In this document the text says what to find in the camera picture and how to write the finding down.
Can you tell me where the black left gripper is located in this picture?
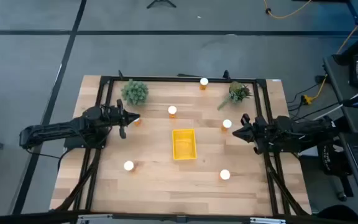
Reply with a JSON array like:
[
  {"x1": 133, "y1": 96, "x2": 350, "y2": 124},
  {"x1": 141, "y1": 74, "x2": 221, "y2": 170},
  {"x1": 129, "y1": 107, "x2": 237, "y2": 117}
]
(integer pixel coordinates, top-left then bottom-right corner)
[{"x1": 103, "y1": 98, "x2": 141, "y2": 140}]

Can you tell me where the black slanted stand beam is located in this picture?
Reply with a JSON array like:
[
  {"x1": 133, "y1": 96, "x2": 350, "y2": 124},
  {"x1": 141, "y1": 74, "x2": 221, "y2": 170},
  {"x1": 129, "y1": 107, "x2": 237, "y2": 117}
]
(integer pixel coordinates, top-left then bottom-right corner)
[{"x1": 333, "y1": 24, "x2": 358, "y2": 66}]

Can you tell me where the black tripod base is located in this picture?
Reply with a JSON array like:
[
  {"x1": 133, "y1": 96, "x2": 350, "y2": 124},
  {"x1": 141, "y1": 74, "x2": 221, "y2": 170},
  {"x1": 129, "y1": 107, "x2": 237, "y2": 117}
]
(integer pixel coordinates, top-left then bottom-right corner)
[{"x1": 146, "y1": 0, "x2": 177, "y2": 9}]

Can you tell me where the white paper sheet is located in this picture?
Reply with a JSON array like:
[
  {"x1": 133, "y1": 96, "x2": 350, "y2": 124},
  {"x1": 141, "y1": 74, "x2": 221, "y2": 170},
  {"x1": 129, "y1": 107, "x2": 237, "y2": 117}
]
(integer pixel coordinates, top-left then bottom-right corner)
[{"x1": 300, "y1": 146, "x2": 320, "y2": 157}]

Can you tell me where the yellow floor cable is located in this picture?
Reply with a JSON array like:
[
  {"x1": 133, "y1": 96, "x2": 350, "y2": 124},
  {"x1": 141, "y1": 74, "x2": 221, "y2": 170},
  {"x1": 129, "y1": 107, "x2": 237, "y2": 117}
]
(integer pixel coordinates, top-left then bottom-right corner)
[{"x1": 263, "y1": 0, "x2": 313, "y2": 19}]

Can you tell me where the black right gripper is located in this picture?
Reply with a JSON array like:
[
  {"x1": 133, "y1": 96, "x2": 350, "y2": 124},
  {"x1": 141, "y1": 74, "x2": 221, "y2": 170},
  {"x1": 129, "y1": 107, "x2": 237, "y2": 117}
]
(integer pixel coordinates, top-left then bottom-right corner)
[{"x1": 232, "y1": 113, "x2": 272, "y2": 156}]

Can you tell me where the black crossbar with silver brackets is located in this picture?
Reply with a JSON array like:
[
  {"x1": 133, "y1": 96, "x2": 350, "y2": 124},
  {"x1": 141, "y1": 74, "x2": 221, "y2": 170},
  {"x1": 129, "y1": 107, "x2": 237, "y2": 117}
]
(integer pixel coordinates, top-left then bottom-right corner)
[{"x1": 0, "y1": 210, "x2": 358, "y2": 224}]

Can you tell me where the black bag with white print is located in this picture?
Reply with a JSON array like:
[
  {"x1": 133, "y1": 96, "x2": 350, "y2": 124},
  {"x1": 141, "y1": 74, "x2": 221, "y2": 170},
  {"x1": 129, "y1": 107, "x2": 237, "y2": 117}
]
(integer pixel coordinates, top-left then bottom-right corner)
[{"x1": 317, "y1": 141, "x2": 356, "y2": 202}]

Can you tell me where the black aluminium table frame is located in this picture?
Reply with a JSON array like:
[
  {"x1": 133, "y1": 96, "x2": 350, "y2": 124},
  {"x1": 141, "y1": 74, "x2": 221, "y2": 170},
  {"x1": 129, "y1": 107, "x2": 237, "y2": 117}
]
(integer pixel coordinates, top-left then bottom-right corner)
[{"x1": 54, "y1": 70, "x2": 310, "y2": 217}]

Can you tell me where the bushy green potted plant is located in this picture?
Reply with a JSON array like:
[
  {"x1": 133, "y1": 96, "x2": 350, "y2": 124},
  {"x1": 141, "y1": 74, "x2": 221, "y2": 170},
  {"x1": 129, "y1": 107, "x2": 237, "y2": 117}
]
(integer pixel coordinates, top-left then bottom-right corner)
[{"x1": 120, "y1": 78, "x2": 150, "y2": 106}]

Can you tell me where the spiky trailing succulent plant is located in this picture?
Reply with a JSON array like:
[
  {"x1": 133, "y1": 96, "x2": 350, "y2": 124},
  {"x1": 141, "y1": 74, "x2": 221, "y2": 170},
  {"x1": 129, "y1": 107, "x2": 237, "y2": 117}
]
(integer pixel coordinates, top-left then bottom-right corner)
[{"x1": 217, "y1": 81, "x2": 253, "y2": 111}]

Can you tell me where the long yellow extension cable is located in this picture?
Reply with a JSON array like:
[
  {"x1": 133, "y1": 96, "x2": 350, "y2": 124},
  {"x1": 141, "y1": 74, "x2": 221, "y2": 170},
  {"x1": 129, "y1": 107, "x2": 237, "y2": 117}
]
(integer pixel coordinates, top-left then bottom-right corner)
[{"x1": 301, "y1": 4, "x2": 358, "y2": 106}]

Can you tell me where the yellow plastic basket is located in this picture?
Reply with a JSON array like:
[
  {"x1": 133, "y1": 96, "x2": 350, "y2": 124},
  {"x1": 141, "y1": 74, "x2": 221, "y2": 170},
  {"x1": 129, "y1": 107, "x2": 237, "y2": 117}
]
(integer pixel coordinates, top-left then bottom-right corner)
[{"x1": 172, "y1": 128, "x2": 198, "y2": 161}]

